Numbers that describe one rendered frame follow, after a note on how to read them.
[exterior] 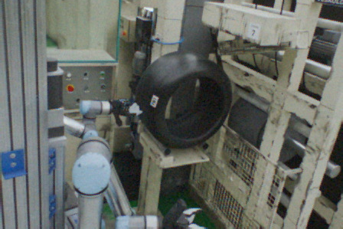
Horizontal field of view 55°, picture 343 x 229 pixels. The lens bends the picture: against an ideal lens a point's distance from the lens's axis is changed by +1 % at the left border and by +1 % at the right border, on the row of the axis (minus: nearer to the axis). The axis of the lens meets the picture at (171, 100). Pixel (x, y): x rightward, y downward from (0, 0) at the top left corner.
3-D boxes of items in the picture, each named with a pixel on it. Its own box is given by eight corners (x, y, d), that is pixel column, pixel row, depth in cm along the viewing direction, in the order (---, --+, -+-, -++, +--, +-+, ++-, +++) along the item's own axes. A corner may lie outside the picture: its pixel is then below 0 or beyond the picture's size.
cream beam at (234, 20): (200, 24, 219) (203, 1, 214) (230, 25, 231) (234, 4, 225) (259, 46, 170) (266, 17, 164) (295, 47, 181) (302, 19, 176)
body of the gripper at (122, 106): (132, 103, 186) (111, 102, 180) (129, 117, 189) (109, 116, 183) (127, 98, 192) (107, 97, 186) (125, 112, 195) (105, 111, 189)
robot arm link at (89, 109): (77, 112, 182) (80, 97, 179) (97, 112, 187) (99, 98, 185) (80, 118, 176) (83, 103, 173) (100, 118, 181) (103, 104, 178)
